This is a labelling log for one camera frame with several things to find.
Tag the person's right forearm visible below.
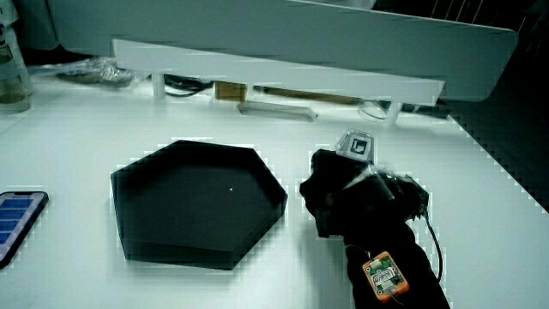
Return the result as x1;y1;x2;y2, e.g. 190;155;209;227
343;222;451;309

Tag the black sensor cable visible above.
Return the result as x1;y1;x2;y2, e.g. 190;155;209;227
423;209;444;283

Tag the long wooden stick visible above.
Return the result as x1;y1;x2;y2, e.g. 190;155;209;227
252;85;364;106

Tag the small brown box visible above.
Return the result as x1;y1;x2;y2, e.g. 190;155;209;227
214;81;249;103

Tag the clear plastic bag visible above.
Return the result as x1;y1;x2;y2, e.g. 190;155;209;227
27;57;138;89

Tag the white desk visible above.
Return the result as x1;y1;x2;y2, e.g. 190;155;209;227
0;75;549;309

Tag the orange sensor board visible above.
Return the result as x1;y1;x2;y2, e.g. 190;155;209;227
361;251;411;304

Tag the white riser shelf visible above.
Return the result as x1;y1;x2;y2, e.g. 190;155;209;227
112;38;446;127

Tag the large white panel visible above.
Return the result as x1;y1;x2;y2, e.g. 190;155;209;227
46;0;520;103

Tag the black hexagonal tray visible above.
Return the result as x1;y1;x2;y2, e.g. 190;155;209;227
110;139;289;271

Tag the person's right hand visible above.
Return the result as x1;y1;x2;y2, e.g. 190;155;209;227
299;130;431;242

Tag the clear plastic bottle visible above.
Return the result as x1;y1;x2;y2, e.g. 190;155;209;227
0;0;34;113

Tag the smartphone with dark case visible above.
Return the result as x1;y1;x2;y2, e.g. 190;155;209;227
0;191;50;270

